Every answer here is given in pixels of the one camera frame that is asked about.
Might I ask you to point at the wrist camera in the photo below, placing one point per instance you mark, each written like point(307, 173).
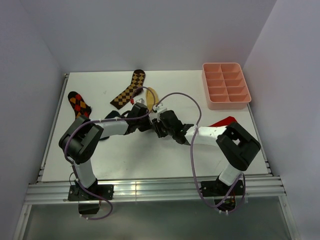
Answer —
point(159, 108)
point(139, 102)

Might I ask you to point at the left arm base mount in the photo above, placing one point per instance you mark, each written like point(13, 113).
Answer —
point(89, 200)

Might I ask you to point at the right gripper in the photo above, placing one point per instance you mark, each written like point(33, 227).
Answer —
point(157, 125)

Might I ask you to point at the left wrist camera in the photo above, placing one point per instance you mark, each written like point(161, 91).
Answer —
point(139, 102)

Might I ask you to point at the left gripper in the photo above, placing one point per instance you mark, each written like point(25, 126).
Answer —
point(148, 126)

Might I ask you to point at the yellow ankle sock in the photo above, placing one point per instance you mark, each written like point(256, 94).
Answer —
point(151, 97)

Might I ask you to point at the red orange argyle sock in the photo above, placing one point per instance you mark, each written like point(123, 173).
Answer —
point(78, 105)

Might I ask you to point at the brown tan argyle sock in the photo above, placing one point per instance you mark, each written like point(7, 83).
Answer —
point(137, 81)

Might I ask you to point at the red santa sock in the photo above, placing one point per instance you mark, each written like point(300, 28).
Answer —
point(224, 122)

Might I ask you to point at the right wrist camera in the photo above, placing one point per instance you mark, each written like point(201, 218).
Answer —
point(159, 108)

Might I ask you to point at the dark navy ankle sock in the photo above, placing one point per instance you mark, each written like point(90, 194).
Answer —
point(113, 115)

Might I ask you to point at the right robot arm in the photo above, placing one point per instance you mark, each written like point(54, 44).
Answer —
point(237, 145)

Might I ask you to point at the aluminium frame rail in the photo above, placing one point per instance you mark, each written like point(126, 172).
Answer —
point(171, 189)

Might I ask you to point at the pink compartment tray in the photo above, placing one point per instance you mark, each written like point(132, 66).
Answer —
point(225, 86)

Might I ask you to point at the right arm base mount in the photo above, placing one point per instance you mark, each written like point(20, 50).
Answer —
point(216, 188)

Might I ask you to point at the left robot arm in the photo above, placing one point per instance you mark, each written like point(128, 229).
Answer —
point(82, 137)

